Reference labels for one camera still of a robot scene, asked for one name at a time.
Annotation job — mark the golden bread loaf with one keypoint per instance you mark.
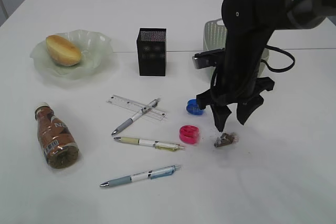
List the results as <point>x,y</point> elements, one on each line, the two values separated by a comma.
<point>62,51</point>

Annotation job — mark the clear plastic ruler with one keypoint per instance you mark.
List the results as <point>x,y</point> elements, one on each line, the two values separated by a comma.
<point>149,110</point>

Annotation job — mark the grey grip white pen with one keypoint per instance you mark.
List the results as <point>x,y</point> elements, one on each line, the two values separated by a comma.
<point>125,124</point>

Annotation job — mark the small paper piece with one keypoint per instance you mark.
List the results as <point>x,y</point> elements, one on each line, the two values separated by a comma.
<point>226,139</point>

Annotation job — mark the pale green wavy glass bowl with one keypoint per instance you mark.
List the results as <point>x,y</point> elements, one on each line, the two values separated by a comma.
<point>95,50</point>

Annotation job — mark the beige grip white pen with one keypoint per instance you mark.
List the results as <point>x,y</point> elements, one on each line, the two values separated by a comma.
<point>149,143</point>

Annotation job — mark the brown coffee drink bottle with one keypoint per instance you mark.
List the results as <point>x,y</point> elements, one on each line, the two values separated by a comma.
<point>57,143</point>

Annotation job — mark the pink pencil sharpener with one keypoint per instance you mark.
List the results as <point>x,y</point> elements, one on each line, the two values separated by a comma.
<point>189,134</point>

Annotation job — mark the grey-green plastic basket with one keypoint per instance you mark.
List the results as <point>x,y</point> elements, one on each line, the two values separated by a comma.
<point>214,37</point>

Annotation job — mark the blue grip white pen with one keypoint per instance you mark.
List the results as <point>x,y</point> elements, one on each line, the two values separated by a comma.
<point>152,174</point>

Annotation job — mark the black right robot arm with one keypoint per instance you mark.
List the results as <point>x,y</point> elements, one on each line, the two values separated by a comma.
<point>250,25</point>

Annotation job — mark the black mesh pen holder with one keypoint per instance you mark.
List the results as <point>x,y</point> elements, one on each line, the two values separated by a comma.
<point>151,46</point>

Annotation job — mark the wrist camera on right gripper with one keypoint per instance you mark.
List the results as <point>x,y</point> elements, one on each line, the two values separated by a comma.
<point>208,58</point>

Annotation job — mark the blue pencil sharpener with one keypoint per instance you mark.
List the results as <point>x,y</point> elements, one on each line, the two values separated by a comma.
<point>193,108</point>

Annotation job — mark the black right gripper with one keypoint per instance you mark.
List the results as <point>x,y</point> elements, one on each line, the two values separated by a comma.
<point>235,80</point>

